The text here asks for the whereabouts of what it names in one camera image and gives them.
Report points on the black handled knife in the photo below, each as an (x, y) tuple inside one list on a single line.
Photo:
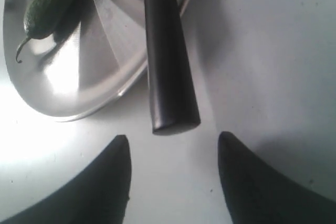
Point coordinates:
[(173, 103)]

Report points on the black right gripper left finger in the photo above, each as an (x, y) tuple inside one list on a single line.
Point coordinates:
[(99, 194)]

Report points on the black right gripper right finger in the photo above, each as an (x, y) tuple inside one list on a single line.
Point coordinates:
[(255, 192)]

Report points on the round stainless steel plate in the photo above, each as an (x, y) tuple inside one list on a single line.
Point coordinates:
[(102, 57)]

